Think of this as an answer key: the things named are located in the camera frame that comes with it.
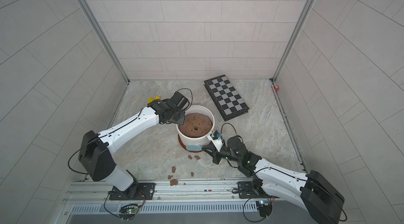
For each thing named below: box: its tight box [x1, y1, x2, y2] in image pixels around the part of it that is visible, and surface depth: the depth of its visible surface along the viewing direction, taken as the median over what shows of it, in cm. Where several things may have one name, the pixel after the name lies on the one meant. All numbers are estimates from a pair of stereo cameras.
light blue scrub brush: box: [185, 144, 203, 151], surface depth 77 cm
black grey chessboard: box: [203, 74, 250, 122], surface depth 104 cm
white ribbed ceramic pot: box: [176, 105, 216, 148], surface depth 82 cm
